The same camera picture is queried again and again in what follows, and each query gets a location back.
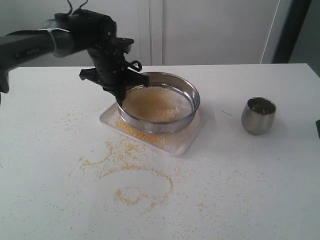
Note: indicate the yellow-brown granules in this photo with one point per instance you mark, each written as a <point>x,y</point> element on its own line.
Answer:
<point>166,142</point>

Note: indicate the round stainless steel sieve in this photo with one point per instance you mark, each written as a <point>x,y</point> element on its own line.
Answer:
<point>191,104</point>

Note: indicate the stainless steel cup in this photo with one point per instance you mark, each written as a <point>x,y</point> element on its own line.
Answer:
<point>258,115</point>

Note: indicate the white rice grains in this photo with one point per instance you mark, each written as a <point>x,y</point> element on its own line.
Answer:
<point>154,104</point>

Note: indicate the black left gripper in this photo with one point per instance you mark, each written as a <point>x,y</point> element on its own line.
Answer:
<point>113,73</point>

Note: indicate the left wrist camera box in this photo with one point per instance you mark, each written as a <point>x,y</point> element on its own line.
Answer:
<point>123,44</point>

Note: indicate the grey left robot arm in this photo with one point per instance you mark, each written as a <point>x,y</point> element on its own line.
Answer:
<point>70,33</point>

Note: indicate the white plastic tray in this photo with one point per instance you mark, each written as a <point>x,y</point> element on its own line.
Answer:
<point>185,137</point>

